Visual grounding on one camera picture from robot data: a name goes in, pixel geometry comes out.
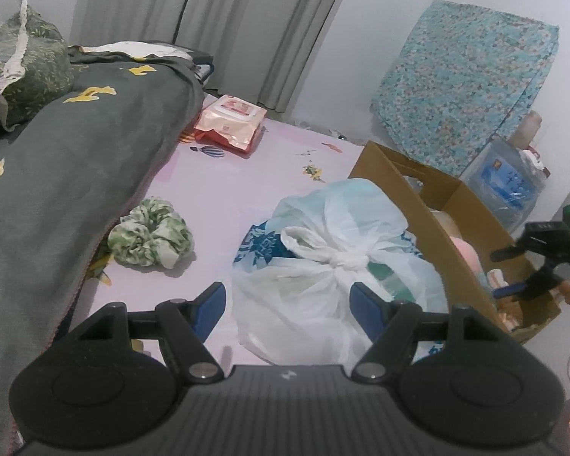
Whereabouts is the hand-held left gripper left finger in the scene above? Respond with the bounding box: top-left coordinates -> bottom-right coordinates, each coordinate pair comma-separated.
78,282 -> 226,383

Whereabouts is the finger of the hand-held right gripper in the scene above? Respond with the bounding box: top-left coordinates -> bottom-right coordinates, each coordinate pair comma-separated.
490,221 -> 564,263
496,259 -> 568,301

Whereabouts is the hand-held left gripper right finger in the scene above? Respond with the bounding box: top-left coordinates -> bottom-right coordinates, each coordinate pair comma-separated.
351,282 -> 499,383

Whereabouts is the orange striped sock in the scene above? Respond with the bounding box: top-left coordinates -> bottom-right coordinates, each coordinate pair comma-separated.
496,297 -> 540,333

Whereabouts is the white plastic bag blue print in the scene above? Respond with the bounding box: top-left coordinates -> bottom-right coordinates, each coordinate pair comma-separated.
231,178 -> 450,366

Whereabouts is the pink plush toy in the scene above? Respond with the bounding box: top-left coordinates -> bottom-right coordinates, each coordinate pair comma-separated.
449,235 -> 485,286

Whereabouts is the brown cardboard box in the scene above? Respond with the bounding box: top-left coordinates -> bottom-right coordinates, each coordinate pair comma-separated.
349,141 -> 562,345

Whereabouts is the blue water jug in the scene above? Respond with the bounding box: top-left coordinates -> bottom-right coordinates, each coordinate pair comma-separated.
461,135 -> 549,233

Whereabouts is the green floral scrunchie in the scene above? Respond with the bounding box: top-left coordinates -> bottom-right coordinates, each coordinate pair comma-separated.
107,198 -> 195,268

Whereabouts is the beige bottle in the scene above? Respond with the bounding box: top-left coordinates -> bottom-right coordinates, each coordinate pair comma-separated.
513,111 -> 543,150

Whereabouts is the blue floral cloth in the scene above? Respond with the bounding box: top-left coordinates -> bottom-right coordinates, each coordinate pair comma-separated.
369,0 -> 560,179

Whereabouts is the pink snack package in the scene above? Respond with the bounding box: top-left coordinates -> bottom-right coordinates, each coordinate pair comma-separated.
193,95 -> 267,155

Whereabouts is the grey blanket yellow print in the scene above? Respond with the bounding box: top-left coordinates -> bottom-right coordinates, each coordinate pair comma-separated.
0,45 -> 205,452

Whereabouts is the white cloth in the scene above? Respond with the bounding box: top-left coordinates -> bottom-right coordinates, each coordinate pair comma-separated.
81,42 -> 191,62

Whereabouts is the grey curtain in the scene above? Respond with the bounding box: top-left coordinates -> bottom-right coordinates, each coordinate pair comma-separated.
71,0 -> 362,112

